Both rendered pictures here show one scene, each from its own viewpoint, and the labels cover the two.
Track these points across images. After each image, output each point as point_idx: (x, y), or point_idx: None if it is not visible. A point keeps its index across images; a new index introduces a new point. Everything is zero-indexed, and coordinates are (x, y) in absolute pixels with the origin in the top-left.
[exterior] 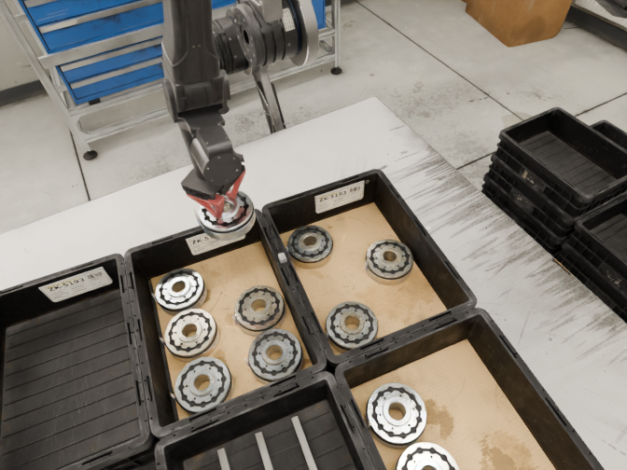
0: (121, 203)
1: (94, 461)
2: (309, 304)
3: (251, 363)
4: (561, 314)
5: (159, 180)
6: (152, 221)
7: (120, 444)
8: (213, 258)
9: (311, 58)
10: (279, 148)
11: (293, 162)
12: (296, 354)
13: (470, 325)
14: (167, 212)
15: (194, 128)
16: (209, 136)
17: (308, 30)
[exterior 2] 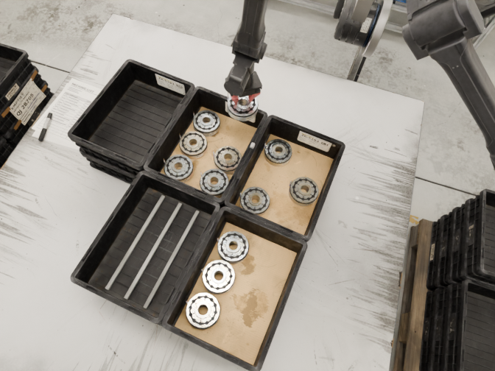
0: (229, 56)
1: (119, 157)
2: (241, 174)
3: (202, 176)
4: (367, 295)
5: None
6: None
7: (135, 161)
8: (233, 120)
9: (366, 55)
10: (332, 89)
11: (330, 103)
12: (221, 189)
13: (298, 246)
14: None
15: (234, 62)
16: (236, 71)
17: (371, 40)
